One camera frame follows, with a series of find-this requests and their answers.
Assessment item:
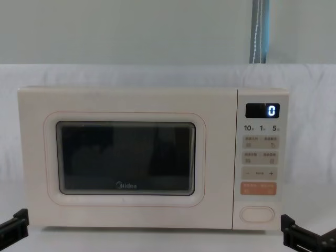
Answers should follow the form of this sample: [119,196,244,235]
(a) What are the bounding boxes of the oven control panel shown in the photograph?
[232,88,289,231]

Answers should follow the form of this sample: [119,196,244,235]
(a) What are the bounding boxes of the white table cloth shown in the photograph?
[0,180,336,252]

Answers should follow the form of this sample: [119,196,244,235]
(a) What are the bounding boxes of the cream microwave oven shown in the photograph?
[17,86,289,232]

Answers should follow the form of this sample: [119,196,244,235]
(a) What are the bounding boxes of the pale smooth curtain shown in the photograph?
[267,0,336,65]
[0,0,254,65]

